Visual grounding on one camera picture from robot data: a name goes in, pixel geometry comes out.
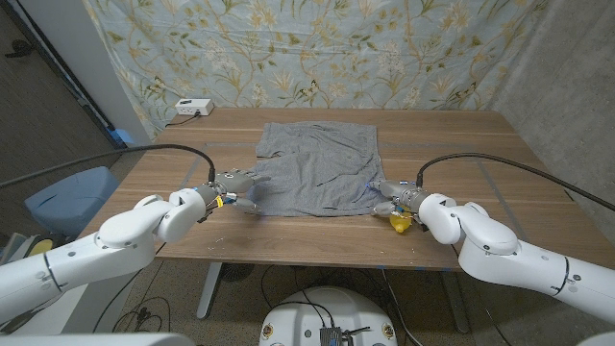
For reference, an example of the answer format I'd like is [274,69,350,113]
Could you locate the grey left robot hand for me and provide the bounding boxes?
[210,167,272,215]

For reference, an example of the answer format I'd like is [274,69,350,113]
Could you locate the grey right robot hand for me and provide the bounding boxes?
[367,180,431,217]

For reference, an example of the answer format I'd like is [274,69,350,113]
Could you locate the grey shorts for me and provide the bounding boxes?
[245,120,388,218]

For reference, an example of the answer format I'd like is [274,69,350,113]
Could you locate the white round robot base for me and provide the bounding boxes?
[258,286,399,346]

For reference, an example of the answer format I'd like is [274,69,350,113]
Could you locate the yellow lemon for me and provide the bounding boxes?
[388,210,414,235]

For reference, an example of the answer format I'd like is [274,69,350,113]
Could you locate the grey tape strip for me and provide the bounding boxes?
[475,158,523,239]
[180,142,208,189]

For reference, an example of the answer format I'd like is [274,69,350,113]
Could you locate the white power strip box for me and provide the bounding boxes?
[174,98,215,117]

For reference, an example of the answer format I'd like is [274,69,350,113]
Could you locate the dark round grille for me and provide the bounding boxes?
[219,262,256,284]

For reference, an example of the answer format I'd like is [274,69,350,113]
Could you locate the white table leg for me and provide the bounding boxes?
[441,271,470,335]
[196,261,225,321]

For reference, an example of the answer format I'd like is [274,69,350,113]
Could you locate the floral butterfly backdrop cloth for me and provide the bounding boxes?
[81,0,549,140]

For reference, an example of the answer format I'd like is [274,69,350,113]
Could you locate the grey electronics box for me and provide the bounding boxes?
[319,326,355,346]

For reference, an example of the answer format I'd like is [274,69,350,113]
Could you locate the yellow round object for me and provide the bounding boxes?
[28,238,54,256]

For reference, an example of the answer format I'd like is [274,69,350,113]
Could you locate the black power strip cord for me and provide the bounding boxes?
[165,112,201,129]

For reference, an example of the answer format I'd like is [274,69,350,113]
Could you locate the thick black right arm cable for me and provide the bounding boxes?
[415,152,615,212]

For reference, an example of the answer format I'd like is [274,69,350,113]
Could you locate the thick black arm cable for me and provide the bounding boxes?
[415,152,615,212]
[0,143,216,189]

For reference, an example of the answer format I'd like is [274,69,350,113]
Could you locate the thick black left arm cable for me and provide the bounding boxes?
[0,143,216,189]

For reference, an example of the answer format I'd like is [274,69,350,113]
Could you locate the black floor cable bundle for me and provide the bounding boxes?
[112,295,172,334]

